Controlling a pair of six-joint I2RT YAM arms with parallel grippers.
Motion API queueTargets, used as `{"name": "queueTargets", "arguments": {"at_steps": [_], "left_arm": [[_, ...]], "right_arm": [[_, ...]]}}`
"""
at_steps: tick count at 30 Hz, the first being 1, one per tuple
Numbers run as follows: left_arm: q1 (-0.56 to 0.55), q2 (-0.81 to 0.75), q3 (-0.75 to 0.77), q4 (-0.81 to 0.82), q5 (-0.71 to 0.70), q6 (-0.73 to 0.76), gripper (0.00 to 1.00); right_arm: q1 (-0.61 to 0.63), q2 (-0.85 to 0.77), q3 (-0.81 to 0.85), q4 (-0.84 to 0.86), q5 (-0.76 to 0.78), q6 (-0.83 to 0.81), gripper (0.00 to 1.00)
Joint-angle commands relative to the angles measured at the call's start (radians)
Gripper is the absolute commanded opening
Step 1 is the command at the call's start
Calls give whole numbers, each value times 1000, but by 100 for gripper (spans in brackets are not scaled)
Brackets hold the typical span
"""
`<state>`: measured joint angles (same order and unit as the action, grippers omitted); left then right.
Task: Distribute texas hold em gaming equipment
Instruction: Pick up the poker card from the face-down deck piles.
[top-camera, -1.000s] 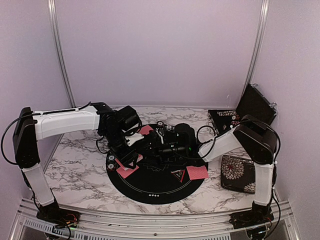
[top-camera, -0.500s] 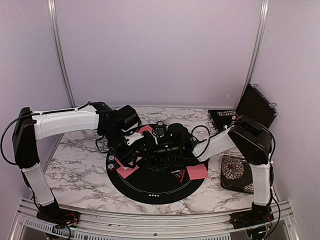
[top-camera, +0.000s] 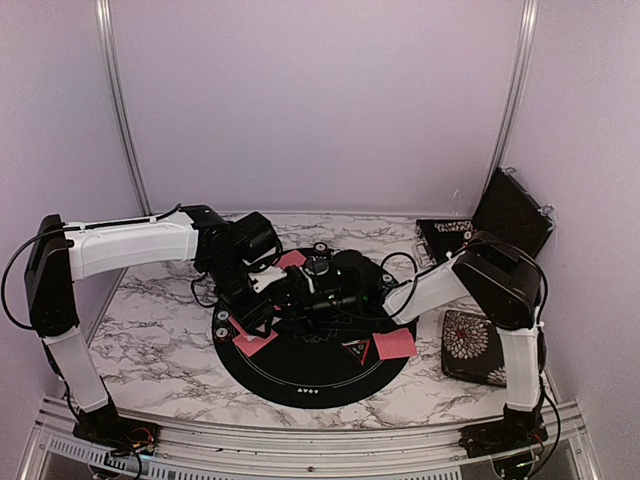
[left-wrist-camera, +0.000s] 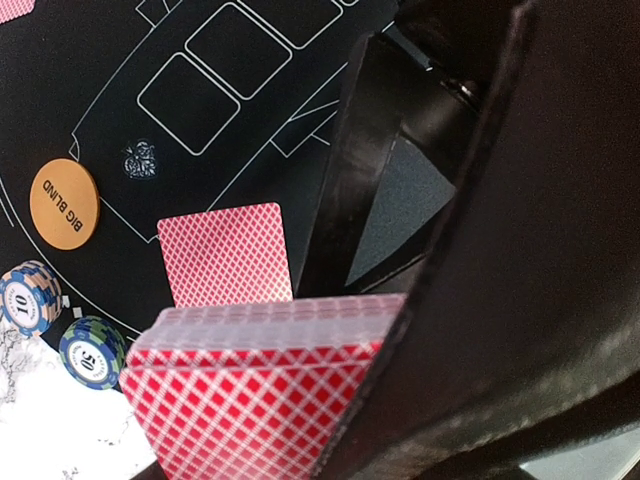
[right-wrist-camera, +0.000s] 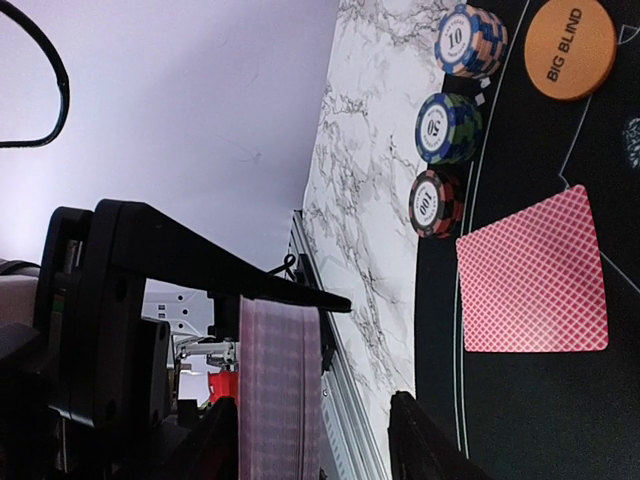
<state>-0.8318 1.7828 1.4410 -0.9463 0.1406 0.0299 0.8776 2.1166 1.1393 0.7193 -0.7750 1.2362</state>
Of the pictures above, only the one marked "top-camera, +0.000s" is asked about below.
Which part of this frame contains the green chip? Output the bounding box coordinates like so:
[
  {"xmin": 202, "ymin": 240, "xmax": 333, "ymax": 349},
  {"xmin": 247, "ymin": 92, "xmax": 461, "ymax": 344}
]
[{"xmin": 213, "ymin": 310, "xmax": 229, "ymax": 328}]

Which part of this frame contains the red card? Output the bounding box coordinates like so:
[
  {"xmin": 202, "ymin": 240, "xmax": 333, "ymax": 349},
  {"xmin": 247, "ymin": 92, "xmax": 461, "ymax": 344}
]
[
  {"xmin": 233, "ymin": 331, "xmax": 278, "ymax": 357},
  {"xmin": 374, "ymin": 331, "xmax": 417, "ymax": 360},
  {"xmin": 386, "ymin": 328, "xmax": 415, "ymax": 349},
  {"xmin": 277, "ymin": 250, "xmax": 307, "ymax": 269}
]

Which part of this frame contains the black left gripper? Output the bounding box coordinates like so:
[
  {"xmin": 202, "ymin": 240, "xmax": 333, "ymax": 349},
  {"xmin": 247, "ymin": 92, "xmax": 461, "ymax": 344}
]
[{"xmin": 204, "ymin": 256, "xmax": 276, "ymax": 339}]

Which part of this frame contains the floral patterned pouch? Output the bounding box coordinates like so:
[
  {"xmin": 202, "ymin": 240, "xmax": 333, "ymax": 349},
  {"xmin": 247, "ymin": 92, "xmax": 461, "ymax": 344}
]
[{"xmin": 441, "ymin": 310, "xmax": 507, "ymax": 387}]

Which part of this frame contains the black poker chip case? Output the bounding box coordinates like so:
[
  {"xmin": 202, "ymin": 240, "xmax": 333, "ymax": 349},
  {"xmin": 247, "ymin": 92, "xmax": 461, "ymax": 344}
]
[{"xmin": 416, "ymin": 168, "xmax": 554, "ymax": 262}]

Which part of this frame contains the red playing card deck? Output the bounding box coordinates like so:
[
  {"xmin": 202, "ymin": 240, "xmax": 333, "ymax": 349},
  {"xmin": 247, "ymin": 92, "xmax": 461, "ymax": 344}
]
[{"xmin": 229, "ymin": 300, "xmax": 276, "ymax": 338}]

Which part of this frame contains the red triangle all-in marker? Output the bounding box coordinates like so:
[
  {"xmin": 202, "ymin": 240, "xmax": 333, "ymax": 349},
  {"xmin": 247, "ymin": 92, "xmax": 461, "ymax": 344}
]
[{"xmin": 341, "ymin": 339, "xmax": 371, "ymax": 366}]

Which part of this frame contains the round black poker mat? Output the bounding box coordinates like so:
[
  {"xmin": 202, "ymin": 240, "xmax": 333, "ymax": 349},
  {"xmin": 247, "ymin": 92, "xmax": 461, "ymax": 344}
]
[{"xmin": 213, "ymin": 269, "xmax": 416, "ymax": 409}]

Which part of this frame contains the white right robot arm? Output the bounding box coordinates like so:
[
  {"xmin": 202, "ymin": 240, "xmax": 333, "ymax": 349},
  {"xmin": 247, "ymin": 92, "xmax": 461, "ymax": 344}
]
[{"xmin": 274, "ymin": 232, "xmax": 548, "ymax": 448}]

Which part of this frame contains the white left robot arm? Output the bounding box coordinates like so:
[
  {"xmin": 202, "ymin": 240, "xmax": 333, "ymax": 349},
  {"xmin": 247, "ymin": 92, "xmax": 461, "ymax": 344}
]
[{"xmin": 24, "ymin": 205, "xmax": 284, "ymax": 445}]

